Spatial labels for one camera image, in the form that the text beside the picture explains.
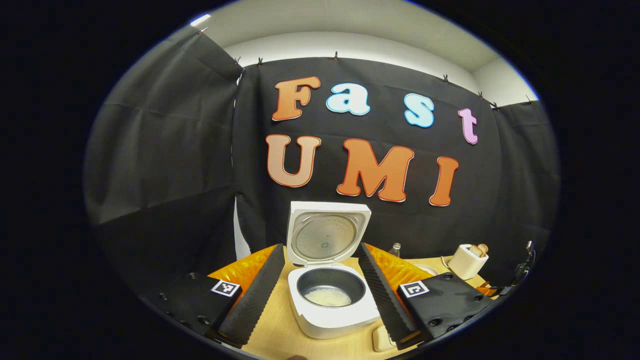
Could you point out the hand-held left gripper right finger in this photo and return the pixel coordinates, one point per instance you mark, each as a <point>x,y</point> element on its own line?
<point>382,295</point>

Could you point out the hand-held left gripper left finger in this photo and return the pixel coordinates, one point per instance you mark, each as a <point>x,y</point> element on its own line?
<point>260,295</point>

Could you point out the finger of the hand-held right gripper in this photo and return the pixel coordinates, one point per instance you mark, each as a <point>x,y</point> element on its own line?
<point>487,289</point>

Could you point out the white rice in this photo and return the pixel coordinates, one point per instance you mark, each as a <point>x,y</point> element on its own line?
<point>327,297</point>

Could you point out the white rice cooker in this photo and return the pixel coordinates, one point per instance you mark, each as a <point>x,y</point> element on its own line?
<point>330,320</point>

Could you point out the cream toaster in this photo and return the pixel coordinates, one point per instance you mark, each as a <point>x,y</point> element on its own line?
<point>466,262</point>

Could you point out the toasted bread slice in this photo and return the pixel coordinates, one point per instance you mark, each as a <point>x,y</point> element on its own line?
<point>480,248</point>

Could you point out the small cream box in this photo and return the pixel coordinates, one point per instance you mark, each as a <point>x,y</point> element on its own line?
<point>382,339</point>

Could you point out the clear water bottle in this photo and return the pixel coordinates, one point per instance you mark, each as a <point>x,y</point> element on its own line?
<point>395,249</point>

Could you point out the white plate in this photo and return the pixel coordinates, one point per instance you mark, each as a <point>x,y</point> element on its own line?
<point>426,269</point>

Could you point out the black backdrop cloth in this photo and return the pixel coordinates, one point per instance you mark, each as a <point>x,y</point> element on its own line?
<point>165,160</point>

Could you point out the row of small cloth clips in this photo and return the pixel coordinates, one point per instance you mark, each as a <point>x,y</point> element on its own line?
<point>335,55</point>

